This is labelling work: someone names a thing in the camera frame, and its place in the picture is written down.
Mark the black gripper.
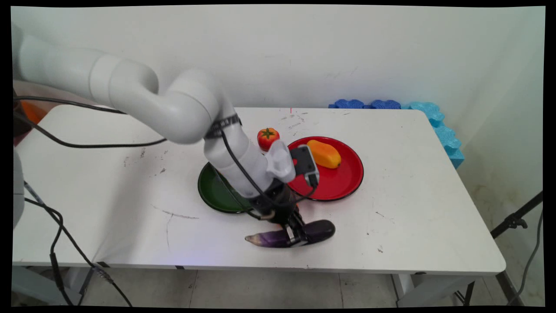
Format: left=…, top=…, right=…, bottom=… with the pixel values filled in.
left=251, top=179, right=311, bottom=247

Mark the purple toy eggplant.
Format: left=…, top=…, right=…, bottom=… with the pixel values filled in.
left=244, top=219, right=336, bottom=249

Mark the red round plate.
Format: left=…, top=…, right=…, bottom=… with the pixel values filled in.
left=287, top=136, right=364, bottom=202

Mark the orange yellow toy mango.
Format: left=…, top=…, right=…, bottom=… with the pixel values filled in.
left=306, top=139, right=342, bottom=170

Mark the dark green round plate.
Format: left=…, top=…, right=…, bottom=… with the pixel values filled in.
left=197, top=161, right=256, bottom=214

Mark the red toy tomato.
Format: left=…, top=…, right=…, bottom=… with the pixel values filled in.
left=256, top=127, right=281, bottom=153

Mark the dark blue foam piece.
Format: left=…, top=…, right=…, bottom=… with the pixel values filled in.
left=368, top=99, right=402, bottom=110
left=328, top=99, right=366, bottom=110

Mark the white table leg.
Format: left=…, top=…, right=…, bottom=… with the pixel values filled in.
left=391, top=273, right=476, bottom=307

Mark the light blue foam piece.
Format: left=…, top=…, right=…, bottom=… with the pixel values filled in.
left=407, top=101, right=466, bottom=170

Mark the black tripod stand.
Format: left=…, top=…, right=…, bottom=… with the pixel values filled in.
left=490, top=190, right=544, bottom=240

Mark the grey table leg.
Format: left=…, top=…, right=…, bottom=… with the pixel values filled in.
left=12, top=265, right=95, bottom=306

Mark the orange object behind table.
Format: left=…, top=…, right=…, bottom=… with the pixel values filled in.
left=18, top=100, right=49, bottom=125

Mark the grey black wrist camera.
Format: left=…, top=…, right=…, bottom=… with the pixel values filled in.
left=290, top=144, right=320, bottom=188

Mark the black strap on arm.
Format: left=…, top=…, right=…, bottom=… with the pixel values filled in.
left=203, top=113, right=242, bottom=140

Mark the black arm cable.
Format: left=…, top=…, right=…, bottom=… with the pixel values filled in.
left=13, top=96, right=318, bottom=219

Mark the grey floor cable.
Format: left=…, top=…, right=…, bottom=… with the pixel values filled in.
left=507, top=209, right=544, bottom=306

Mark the black base cable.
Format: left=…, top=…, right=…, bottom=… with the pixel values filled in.
left=23, top=180, right=133, bottom=307

